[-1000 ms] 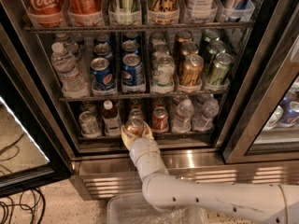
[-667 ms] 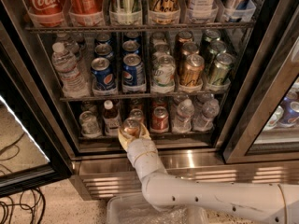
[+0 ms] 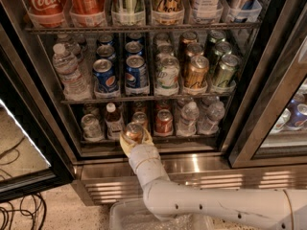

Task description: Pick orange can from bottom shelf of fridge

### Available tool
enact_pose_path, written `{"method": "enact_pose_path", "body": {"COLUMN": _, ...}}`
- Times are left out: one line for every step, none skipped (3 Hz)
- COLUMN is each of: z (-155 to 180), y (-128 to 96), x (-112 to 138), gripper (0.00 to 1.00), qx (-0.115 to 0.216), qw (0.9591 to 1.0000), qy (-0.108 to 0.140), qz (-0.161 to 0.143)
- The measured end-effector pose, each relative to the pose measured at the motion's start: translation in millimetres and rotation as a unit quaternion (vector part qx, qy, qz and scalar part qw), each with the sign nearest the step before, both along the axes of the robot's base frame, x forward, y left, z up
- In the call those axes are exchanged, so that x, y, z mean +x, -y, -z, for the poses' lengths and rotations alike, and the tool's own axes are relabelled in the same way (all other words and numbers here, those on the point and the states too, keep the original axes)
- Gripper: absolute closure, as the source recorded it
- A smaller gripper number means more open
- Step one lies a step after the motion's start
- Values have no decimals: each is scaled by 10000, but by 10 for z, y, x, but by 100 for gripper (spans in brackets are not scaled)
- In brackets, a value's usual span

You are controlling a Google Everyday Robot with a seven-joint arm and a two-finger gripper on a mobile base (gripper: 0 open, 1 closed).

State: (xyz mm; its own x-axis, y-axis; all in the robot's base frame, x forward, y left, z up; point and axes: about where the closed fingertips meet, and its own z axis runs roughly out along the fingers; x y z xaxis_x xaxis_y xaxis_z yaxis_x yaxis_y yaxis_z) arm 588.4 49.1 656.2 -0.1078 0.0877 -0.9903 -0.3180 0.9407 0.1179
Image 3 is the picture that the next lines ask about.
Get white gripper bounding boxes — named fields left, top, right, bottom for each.
left=120, top=128, right=169, bottom=188

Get orange soda can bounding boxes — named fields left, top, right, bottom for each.
left=124, top=122, right=144, bottom=144

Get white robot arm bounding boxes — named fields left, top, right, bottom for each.
left=120, top=124, right=307, bottom=230

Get red soda can bottom shelf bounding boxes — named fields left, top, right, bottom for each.
left=154, top=109, right=173, bottom=136

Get silver can bottom shelf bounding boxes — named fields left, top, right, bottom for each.
left=82, top=114, right=104, bottom=142

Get water bottle bottom shelf left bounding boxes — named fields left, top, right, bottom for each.
left=177, top=102, right=200, bottom=137

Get water bottle shelf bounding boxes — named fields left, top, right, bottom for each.
left=177, top=102, right=200, bottom=137
left=53, top=43, right=92, bottom=101
left=198, top=102, right=225, bottom=135

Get front right Pepsi can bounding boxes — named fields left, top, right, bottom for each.
left=125, top=55, right=150, bottom=96

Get white green 7up can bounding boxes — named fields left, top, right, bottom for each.
left=154, top=56, right=179, bottom=96

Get front left Pepsi can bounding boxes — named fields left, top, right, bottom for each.
left=92, top=58, right=120, bottom=99

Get water bottle middle shelf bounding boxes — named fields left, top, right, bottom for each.
left=53, top=43, right=92, bottom=101

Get gold can middle shelf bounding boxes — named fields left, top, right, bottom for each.
left=183, top=56, right=209, bottom=94

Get water bottle bottom shelf right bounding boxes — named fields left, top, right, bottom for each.
left=198, top=102, right=225, bottom=135

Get open fridge glass door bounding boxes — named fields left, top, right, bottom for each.
left=0, top=6, right=73, bottom=202

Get green can middle shelf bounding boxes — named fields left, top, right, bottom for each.
left=210, top=54, right=240, bottom=93

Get green striped can top shelf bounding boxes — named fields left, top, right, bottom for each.
left=111, top=0, right=146, bottom=26

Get gold LaCroix can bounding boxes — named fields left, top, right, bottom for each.
left=152, top=0, right=183, bottom=25

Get red orange can top shelf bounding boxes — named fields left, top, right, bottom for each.
left=70, top=0, right=105, bottom=28

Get white bottle top shelf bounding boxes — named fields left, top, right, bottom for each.
left=190, top=0, right=223, bottom=24

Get Pepsi can behind right door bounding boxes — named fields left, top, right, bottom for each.
left=286, top=103, right=307, bottom=130

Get red Coca-Cola can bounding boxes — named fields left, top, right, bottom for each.
left=28, top=0, right=67, bottom=28

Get brown juice bottle white cap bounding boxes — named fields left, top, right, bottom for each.
left=105, top=103, right=125, bottom=140

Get clear plastic bin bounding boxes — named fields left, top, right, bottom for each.
left=109, top=199, right=214, bottom=230

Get black cables on floor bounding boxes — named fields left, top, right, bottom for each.
left=0, top=192, right=48, bottom=230

